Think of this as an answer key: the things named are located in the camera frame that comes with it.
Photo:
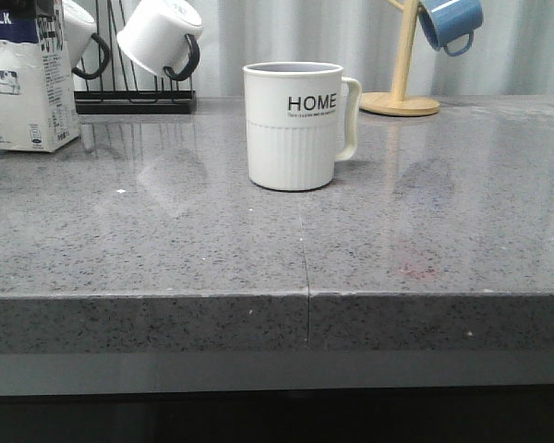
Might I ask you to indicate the blue enamel mug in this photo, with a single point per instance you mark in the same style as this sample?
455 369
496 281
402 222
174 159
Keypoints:
450 25

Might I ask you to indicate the white mug black handle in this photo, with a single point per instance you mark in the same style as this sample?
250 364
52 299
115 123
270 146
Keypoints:
80 28
162 38

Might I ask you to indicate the black wire mug rack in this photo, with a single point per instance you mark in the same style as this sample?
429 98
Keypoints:
124 87

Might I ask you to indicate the whole milk carton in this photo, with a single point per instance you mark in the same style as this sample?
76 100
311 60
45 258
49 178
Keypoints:
37 106

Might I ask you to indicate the white HOME mug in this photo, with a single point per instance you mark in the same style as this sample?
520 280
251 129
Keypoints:
301 120

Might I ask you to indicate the wooden mug tree stand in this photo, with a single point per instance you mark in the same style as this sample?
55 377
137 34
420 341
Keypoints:
396 102

